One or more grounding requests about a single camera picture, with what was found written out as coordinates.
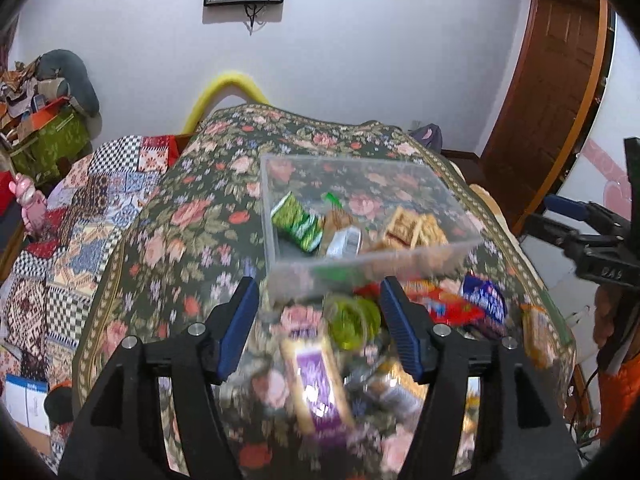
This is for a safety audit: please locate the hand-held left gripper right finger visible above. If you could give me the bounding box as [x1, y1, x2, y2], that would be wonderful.
[378, 276, 585, 480]

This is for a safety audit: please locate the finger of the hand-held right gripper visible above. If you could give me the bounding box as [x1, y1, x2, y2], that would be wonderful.
[525, 212, 582, 257]
[544, 195, 630, 234]

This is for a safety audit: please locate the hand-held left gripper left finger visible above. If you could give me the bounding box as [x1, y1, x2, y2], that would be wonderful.
[57, 276, 261, 480]

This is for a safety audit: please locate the green jelly cup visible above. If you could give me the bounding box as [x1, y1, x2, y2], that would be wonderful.
[327, 295, 384, 351]

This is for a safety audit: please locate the clear plastic container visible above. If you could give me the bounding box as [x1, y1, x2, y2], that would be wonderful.
[260, 154, 484, 307]

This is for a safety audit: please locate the red snack packet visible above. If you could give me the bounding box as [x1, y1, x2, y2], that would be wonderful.
[355, 280, 486, 329]

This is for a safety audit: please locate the silver blue snack packet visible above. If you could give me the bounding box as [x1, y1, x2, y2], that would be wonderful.
[345, 360, 427, 417]

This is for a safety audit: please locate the purple snack packet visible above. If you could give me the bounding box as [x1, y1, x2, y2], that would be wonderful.
[279, 335, 357, 434]

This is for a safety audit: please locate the brown wooden door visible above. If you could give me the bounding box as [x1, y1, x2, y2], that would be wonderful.
[479, 0, 610, 233]

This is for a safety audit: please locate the orange snack packet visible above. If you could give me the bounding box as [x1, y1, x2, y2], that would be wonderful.
[520, 302, 552, 369]

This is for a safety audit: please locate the tan cracker packet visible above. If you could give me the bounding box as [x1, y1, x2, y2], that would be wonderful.
[384, 207, 419, 249]
[415, 214, 449, 249]

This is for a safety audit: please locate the floral table cloth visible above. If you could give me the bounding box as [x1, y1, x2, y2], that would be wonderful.
[72, 104, 577, 480]

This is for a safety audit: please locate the green striped snack packet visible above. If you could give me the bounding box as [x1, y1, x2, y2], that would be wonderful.
[270, 194, 324, 254]

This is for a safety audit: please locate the brown snack packet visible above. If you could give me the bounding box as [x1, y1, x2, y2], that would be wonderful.
[322, 207, 354, 236]

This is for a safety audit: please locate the purple bag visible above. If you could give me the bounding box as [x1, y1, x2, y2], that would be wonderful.
[410, 124, 444, 154]

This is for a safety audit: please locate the patchwork blanket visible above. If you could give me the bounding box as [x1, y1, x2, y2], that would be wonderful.
[0, 135, 182, 363]

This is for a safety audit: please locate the white cardboard box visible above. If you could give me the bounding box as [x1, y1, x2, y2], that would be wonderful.
[2, 379, 52, 437]

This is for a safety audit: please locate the pink toy figure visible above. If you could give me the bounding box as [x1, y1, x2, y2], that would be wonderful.
[10, 174, 49, 234]

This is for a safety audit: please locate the yellow foam tube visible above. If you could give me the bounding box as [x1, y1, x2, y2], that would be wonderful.
[182, 72, 274, 136]

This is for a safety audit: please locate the green patterned box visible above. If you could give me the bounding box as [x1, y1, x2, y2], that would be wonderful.
[10, 109, 94, 182]

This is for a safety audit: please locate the grey plush cushion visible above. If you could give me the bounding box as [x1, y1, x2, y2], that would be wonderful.
[37, 49, 101, 117]

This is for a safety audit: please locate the pile of mixed clothes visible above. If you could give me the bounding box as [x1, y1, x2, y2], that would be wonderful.
[0, 57, 71, 137]

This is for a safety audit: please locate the black dangling cable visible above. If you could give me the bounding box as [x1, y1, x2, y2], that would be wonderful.
[244, 4, 264, 37]

